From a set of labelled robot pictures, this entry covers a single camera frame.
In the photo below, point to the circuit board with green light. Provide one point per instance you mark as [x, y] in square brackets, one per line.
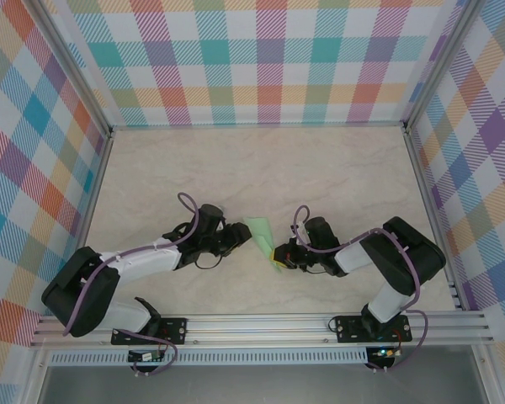
[385, 352]

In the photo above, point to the circuit board with white label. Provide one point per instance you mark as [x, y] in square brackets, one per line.
[145, 357]

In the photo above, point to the aluminium side floor rail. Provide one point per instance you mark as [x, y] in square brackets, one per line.
[94, 185]
[429, 210]

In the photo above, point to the grey metal shelf panel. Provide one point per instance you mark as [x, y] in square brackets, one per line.
[256, 385]

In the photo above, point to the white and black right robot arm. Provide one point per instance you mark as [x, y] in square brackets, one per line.
[353, 256]

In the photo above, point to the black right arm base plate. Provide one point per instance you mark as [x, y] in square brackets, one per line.
[347, 330]

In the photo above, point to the thin aluminium wall floor rail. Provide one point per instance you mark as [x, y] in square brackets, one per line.
[256, 125]

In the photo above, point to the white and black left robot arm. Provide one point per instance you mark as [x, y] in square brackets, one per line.
[143, 263]

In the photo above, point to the long aluminium base rail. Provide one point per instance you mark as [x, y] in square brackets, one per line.
[256, 330]

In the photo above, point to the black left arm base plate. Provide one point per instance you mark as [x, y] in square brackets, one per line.
[174, 329]

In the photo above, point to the light green paper sheet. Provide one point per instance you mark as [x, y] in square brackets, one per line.
[258, 231]

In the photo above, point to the aluminium corner post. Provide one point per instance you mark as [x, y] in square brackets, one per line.
[439, 63]
[73, 71]

